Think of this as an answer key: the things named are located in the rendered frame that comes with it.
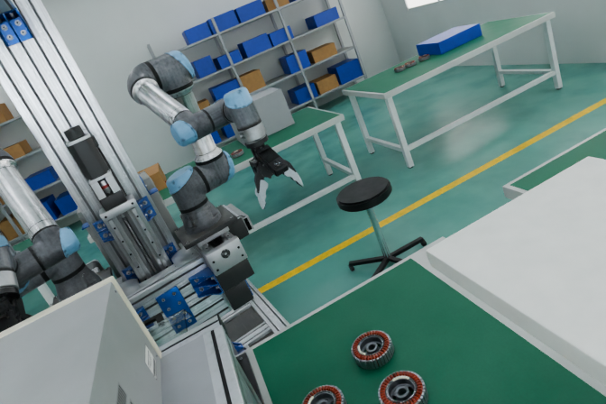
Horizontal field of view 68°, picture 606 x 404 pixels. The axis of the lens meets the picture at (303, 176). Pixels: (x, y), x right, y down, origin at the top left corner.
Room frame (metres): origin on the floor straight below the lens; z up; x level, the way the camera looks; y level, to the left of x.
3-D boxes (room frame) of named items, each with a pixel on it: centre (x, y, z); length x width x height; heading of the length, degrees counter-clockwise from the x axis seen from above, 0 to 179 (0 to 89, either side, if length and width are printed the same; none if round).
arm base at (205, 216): (1.69, 0.44, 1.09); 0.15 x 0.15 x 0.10
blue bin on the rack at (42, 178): (6.70, 3.51, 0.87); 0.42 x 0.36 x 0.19; 14
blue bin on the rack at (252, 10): (7.49, -0.21, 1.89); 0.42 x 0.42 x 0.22; 12
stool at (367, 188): (2.49, -0.32, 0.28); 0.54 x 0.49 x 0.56; 12
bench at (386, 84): (4.38, -1.74, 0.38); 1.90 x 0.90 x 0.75; 102
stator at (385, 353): (0.98, 0.01, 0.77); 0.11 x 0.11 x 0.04
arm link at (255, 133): (1.31, 0.09, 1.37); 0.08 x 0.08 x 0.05
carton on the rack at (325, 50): (7.68, -1.07, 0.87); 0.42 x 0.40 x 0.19; 101
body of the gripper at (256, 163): (1.32, 0.09, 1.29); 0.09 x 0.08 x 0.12; 20
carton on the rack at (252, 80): (7.41, 0.19, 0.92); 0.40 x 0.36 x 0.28; 12
